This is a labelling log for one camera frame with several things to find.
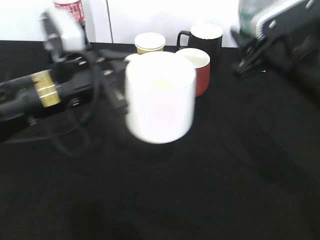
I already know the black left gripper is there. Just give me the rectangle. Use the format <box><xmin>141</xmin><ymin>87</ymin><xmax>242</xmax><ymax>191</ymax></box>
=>
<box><xmin>51</xmin><ymin>49</ymin><xmax>138</xmax><ymax>116</ymax></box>

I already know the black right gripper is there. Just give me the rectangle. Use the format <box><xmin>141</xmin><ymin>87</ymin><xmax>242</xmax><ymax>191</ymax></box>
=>
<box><xmin>232</xmin><ymin>0</ymin><xmax>320</xmax><ymax>76</ymax></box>

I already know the clear water bottle green label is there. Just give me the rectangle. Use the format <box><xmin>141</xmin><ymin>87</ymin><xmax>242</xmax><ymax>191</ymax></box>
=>
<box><xmin>238</xmin><ymin>0</ymin><xmax>264</xmax><ymax>35</ymax></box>

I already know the white ceramic mug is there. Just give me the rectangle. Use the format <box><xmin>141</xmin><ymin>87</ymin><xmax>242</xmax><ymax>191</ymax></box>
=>
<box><xmin>124</xmin><ymin>51</ymin><xmax>197</xmax><ymax>144</ymax></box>

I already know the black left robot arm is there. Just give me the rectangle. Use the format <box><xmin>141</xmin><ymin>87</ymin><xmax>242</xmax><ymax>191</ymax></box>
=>
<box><xmin>0</xmin><ymin>49</ymin><xmax>130</xmax><ymax>142</ymax></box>

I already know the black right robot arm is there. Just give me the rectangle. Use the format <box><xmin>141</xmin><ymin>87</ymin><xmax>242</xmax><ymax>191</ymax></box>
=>
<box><xmin>230</xmin><ymin>0</ymin><xmax>320</xmax><ymax>96</ymax></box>

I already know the yellow paper cup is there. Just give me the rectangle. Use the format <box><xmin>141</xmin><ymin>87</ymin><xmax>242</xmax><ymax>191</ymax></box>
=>
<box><xmin>134</xmin><ymin>32</ymin><xmax>166</xmax><ymax>54</ymax></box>

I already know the black ceramic mug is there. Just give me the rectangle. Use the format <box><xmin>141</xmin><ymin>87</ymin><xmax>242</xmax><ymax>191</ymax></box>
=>
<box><xmin>176</xmin><ymin>22</ymin><xmax>224</xmax><ymax>71</ymax></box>

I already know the cola bottle red label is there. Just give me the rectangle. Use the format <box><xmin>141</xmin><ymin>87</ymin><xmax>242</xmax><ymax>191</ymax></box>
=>
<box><xmin>53</xmin><ymin>0</ymin><xmax>91</xmax><ymax>49</ymax></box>

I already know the red ceramic mug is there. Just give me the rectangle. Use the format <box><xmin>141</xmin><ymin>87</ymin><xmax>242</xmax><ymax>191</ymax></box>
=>
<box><xmin>176</xmin><ymin>48</ymin><xmax>211</xmax><ymax>97</ymax></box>

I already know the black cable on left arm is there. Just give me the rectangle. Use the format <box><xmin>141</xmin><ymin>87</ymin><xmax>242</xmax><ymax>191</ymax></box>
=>
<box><xmin>4</xmin><ymin>51</ymin><xmax>103</xmax><ymax>158</ymax></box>

